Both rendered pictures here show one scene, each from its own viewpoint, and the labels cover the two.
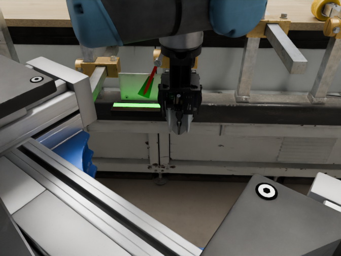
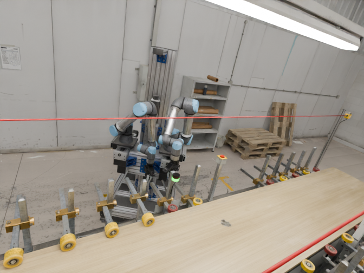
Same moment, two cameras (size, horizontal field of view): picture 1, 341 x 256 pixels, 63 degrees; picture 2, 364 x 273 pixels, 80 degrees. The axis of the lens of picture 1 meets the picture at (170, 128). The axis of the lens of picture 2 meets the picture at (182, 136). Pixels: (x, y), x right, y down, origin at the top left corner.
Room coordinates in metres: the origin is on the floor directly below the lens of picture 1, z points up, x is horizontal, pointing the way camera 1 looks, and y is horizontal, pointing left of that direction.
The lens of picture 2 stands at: (2.03, -0.90, 2.10)
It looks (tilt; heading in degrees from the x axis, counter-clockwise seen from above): 23 degrees down; 142
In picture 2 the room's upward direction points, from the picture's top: 11 degrees clockwise
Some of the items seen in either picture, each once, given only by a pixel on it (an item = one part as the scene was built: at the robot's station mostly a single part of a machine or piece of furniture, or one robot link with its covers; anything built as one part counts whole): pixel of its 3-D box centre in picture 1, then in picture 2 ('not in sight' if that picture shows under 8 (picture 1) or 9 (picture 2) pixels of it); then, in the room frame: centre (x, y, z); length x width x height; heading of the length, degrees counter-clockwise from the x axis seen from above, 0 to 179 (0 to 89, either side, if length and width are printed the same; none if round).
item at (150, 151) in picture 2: not in sight; (151, 153); (0.47, -0.02, 1.13); 0.09 x 0.08 x 0.11; 26
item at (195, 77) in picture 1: (180, 77); (149, 167); (0.46, -0.02, 0.97); 0.09 x 0.08 x 0.12; 178
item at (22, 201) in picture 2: not in sight; (25, 228); (0.78, -0.99, 0.90); 0.04 x 0.04 x 0.48; 88
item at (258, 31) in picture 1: (262, 26); (139, 197); (0.81, -0.27, 0.95); 0.14 x 0.06 x 0.05; 88
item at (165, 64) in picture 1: (175, 57); (165, 201); (0.83, -0.02, 0.85); 0.14 x 0.06 x 0.05; 88
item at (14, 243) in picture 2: not in sight; (17, 222); (0.77, -1.03, 0.95); 0.50 x 0.04 x 0.04; 178
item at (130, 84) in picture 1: (159, 88); (167, 206); (0.80, 0.04, 0.75); 0.26 x 0.01 x 0.10; 88
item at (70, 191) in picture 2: not in sight; (71, 217); (0.79, -0.74, 0.90); 0.04 x 0.04 x 0.48; 88
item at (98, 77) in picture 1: (100, 74); (184, 195); (0.78, 0.22, 0.81); 0.44 x 0.03 x 0.04; 178
